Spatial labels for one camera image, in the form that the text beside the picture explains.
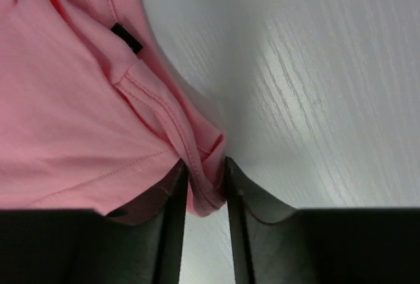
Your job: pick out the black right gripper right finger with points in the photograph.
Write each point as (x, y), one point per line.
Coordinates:
(273, 242)

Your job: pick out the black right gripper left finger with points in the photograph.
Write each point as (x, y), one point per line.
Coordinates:
(140, 242)

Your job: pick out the pink t shirt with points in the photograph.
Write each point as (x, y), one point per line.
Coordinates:
(91, 117)

